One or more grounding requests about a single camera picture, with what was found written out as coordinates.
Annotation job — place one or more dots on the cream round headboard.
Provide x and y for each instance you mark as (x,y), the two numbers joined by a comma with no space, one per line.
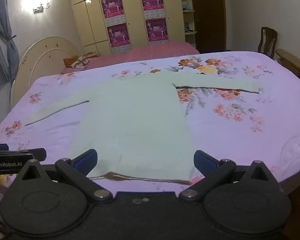
(40,60)

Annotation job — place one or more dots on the wall lamp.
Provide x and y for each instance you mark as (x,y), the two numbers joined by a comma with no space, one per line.
(41,8)

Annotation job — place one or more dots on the cream wardrobe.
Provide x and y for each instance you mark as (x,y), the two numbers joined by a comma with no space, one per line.
(90,25)

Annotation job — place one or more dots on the purple wall poster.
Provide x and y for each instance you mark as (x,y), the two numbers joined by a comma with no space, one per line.
(111,6)
(151,0)
(118,35)
(157,30)

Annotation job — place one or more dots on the orange patterned pillow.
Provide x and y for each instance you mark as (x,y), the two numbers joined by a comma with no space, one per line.
(76,61)

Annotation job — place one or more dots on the striped folded cloth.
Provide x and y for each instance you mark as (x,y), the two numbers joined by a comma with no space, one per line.
(92,54)

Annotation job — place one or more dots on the blue ornament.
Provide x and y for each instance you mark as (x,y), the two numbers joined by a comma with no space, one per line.
(188,5)

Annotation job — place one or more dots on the dark ornament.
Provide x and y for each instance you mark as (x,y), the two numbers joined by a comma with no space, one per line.
(188,28)

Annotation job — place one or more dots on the cream corner shelf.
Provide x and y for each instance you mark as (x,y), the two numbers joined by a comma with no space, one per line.
(188,15)

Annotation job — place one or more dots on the light green sweater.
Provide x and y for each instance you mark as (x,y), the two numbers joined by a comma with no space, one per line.
(130,120)

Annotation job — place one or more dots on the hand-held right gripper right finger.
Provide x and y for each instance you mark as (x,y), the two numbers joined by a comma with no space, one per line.
(203,161)

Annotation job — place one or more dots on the floral purple bed sheet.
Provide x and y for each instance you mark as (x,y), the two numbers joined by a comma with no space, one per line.
(227,135)

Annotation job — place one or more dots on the pink bed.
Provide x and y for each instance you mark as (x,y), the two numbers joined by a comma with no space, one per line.
(145,52)

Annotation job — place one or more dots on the wooden bed frame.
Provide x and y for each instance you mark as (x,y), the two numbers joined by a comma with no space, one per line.
(290,61)

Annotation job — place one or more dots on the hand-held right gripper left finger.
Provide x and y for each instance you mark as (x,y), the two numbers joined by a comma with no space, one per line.
(85,159)

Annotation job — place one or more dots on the grey blue curtain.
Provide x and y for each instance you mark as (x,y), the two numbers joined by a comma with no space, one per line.
(11,47)

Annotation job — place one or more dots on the dark wooden chair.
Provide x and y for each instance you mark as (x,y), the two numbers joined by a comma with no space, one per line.
(267,42)

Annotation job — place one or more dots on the dark wooden door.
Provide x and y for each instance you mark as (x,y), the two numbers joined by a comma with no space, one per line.
(210,17)

